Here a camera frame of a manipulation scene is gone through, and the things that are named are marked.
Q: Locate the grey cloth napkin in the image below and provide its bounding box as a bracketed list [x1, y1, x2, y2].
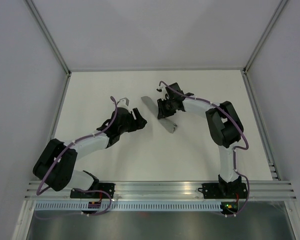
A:
[140, 95, 178, 134]

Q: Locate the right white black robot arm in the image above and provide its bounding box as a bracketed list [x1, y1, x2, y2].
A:
[157, 81, 249, 200]

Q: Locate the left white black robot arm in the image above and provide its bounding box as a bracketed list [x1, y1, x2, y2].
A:
[32, 107, 147, 198]

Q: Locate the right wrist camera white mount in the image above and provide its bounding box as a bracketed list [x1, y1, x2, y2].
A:
[156, 85, 167, 100]

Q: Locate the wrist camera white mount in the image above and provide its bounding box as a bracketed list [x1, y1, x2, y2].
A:
[117, 97, 135, 120]
[156, 85, 167, 100]

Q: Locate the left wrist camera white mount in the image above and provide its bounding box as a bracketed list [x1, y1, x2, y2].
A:
[117, 97, 135, 120]

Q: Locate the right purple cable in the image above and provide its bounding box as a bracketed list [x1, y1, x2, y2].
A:
[158, 80, 251, 218]

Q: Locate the purple cable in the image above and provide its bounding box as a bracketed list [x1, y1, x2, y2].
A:
[158, 80, 251, 218]
[33, 95, 121, 221]

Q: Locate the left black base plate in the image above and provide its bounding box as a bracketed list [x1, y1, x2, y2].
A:
[70, 182, 116, 199]

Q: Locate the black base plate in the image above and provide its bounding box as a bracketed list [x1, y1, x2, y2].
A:
[70, 182, 116, 199]
[197, 182, 248, 200]

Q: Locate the aluminium front rail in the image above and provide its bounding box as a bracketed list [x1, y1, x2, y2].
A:
[23, 180, 297, 201]

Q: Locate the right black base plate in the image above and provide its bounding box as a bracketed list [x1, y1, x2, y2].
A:
[197, 182, 248, 200]

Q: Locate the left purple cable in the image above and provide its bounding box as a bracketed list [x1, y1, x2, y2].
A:
[33, 95, 121, 221]

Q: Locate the white slotted cable duct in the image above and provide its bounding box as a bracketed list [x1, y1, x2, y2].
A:
[35, 200, 222, 212]

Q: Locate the left aluminium frame post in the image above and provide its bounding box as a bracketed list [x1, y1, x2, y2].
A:
[23, 0, 71, 77]

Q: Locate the aluminium frame post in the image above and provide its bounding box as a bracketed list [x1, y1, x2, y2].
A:
[242, 0, 290, 75]
[23, 0, 71, 77]

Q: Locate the right aluminium frame post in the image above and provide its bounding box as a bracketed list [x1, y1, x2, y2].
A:
[242, 0, 290, 75]

